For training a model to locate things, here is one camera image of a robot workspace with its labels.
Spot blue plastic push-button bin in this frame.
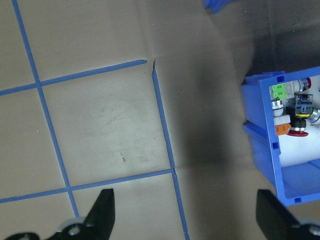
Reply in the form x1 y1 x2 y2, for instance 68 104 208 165
241 66 320 207

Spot blue plastic battery bin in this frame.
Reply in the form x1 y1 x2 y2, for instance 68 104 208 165
203 0 237 15

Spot white foam bin liner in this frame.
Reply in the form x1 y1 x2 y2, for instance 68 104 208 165
268 79 320 168

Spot orange block white push button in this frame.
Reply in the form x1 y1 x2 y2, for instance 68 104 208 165
270 98 293 136

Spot red mushroom button yellow collar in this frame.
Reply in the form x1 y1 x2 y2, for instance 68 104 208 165
286 94 315 138

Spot red button green block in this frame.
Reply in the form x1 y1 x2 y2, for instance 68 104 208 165
270 76 313 100

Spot green ring button white body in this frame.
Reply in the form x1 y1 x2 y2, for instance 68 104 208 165
308 107 320 126

